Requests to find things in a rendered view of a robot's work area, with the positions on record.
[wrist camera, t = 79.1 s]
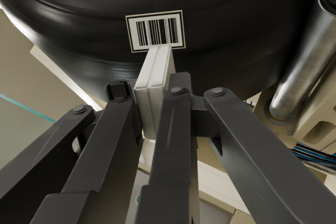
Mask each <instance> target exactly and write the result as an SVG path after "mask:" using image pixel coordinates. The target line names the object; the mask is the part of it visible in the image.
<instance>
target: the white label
mask: <svg viewBox="0 0 336 224"><path fill-rule="evenodd" d="M125 18H126V24H127V30H128V35H129V41H130V47H131V52H132V53H136V52H148V51H149V49H150V48H151V47H155V46H158V47H162V45H170V46H171V48H172V49H183V48H186V42H185V32H184V22H183V11H182V10H175V11H165V12H156V13H146V14H137V15H127V16H125Z"/></svg>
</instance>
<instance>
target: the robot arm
mask: <svg viewBox="0 0 336 224"><path fill-rule="evenodd" d="M104 88H105V91H106V95H107V99H108V103H107V104H106V106H105V108H104V109H102V110H98V111H95V112H94V109H93V107H92V106H91V105H78V106H76V107H74V108H72V109H71V110H69V111H68V112H67V113H65V114H64V115H63V116H62V117H61V118H60V119H59V120H57V121H56V122H55V123H54V124H53V125H52V126H50V127H49V128H48V129H47V130H46V131H45V132H43V133H42V134H41V135H40V136H39V137H38V138H36V139H35V140H34V141H33V142H32V143H31V144H29V145H28V146H27V147H26V148H25V149H24V150H22V151H21V152H20V153H19V154H18V155H17V156H16V157H14V158H13V159H12V160H11V161H10V162H9V163H7V164H6V165H5V166H4V167H3V168H2V169H0V224H125V223H126V219H127V214H128V210H129V205H130V201H131V196H132V192H133V187H134V183H135V178H136V174H137V169H138V165H139V160H140V156H141V151H142V147H143V142H144V140H143V135H142V130H143V134H144V138H145V139H147V140H155V146H154V151H153V157H152V163H151V169H150V175H149V180H148V185H143V186H142V187H141V190H140V195H139V200H138V205H137V210H136V215H135V220H134V224H200V202H199V180H198V157H197V149H198V143H197V137H204V138H209V142H210V145H211V146H212V148H213V150H214V152H215V153H216V155H217V157H218V159H219V160H220V162H221V164H222V166H223V167H224V169H225V171H226V173H227V174H228V176H229V178H230V180H231V181H232V183H233V185H234V187H235V188H236V190H237V192H238V194H239V195H240V197H241V199H242V201H243V202H244V204H245V206H246V208H247V209H248V211H249V213H250V215H251V216H252V218H253V220H254V222H255V223H256V224H336V196H335V195H334V194H333V193H332V192H331V191H330V190H329V189H328V188H327V187H326V186H325V185H324V184H323V183H322V182H321V181H320V180H319V179H318V178H317V177H316V176H315V175H314V174H313V173H312V172H311V171H310V170H309V169H308V168H307V167H306V166H305V165H304V164H303V163H302V162H301V161H300V160H299V159H298V157H297V156H296V155H295V154H294V153H293V152H292V151H291V150H290V149H289V148H288V147H287V146H286V145H285V144H284V143H283V142H282V141H281V140H280V139H279V138H278V137H277V136H276V135H275V134H274V133H273V132H272V131H271V130H270V129H269V128H268V127H267V126H266V125H265V124H264V123H263V122H262V121H261V120H260V119H259V118H258V117H257V116H256V115H255V114H254V113H253V112H252V111H251V110H250V109H249V108H248V107H247V106H246V105H245V104H244V103H243V102H242V101H241V100H240V99H239V98H238V97H237V96H236V95H235V94H234V93H233V92H232V91H231V90H230V89H228V88H224V87H216V88H212V89H209V90H207V91H206V92H205V93H204V97H201V96H195V95H193V87H192V80H191V74H190V73H188V72H187V71H186V72H178V73H176V70H175V64H174V58H173V51H172V46H171V45H170V44H166V45H162V46H161V47H159V46H152V47H150V49H149V51H148V53H147V56H146V58H145V61H144V63H143V66H142V69H141V71H140V74H139V76H138V78H137V79H130V80H126V79H120V80H115V81H112V82H110V83H108V84H106V85H105V86H104ZM74 140H75V143H76V145H77V148H78V150H77V151H76V152H74V150H73V147H72V145H73V142H74Z"/></svg>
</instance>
